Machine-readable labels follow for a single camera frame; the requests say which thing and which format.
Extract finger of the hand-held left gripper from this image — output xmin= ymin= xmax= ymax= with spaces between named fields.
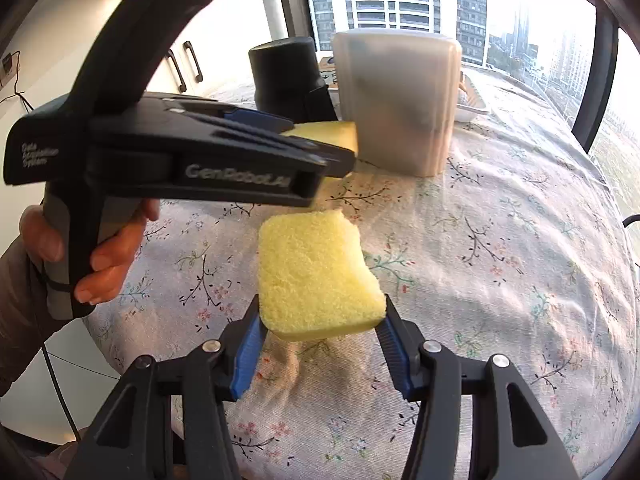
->
xmin=212 ymin=127 xmax=357 ymax=180
xmin=162 ymin=94 xmax=302 ymax=137

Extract black cabinet handle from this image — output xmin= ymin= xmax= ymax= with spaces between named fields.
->
xmin=183 ymin=40 xmax=205 ymax=83
xmin=167 ymin=49 xmax=187 ymax=93

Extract yellow sponge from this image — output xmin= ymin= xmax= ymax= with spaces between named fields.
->
xmin=257 ymin=210 xmax=387 ymax=343
xmin=289 ymin=120 xmax=360 ymax=156

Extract black cable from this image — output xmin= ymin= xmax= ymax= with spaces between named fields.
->
xmin=42 ymin=340 xmax=82 ymax=443

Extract white cabinet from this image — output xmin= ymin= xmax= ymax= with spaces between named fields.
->
xmin=145 ymin=0 xmax=281 ymax=98

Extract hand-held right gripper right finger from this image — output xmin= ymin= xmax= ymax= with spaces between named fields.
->
xmin=381 ymin=307 xmax=577 ymax=480

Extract black window frame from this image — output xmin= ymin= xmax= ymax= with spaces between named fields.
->
xmin=272 ymin=0 xmax=640 ymax=161

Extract black plastic container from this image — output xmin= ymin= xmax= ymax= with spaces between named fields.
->
xmin=248 ymin=36 xmax=342 ymax=123

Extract white tray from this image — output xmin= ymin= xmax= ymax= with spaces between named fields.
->
xmin=454 ymin=71 xmax=492 ymax=122

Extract translucent plastic container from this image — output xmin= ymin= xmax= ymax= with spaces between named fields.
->
xmin=331 ymin=29 xmax=464 ymax=178

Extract person's left hand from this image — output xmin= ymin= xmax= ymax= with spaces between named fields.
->
xmin=19 ymin=197 xmax=161 ymax=306

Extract person's left forearm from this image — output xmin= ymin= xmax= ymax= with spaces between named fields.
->
xmin=0 ymin=232 xmax=87 ymax=398

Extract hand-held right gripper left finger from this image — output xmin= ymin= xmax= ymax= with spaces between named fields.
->
xmin=75 ymin=294 xmax=267 ymax=480

